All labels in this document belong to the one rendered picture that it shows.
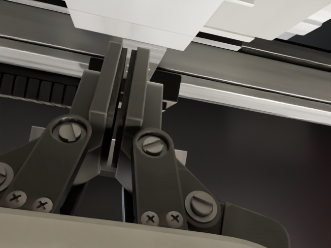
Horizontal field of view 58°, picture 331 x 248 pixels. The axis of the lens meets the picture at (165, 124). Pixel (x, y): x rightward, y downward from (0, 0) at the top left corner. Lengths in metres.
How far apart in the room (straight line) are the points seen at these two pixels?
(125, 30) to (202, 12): 0.07
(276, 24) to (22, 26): 0.36
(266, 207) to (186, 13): 0.67
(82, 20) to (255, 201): 0.65
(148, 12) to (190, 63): 0.27
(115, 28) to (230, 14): 0.09
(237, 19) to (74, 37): 0.31
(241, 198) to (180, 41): 0.59
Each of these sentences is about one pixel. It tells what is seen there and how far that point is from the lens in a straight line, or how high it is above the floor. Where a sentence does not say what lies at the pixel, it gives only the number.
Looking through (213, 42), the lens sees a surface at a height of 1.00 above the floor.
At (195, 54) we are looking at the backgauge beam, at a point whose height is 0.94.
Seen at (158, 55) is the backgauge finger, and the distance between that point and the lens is 0.26.
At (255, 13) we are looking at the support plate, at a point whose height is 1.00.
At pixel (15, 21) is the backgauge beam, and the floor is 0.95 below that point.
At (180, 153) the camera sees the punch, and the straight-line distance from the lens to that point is 0.20.
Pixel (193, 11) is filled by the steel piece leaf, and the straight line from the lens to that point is 0.18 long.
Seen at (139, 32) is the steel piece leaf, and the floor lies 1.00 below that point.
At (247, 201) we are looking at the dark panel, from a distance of 0.78.
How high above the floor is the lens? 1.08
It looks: 4 degrees down
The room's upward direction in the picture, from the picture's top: 171 degrees counter-clockwise
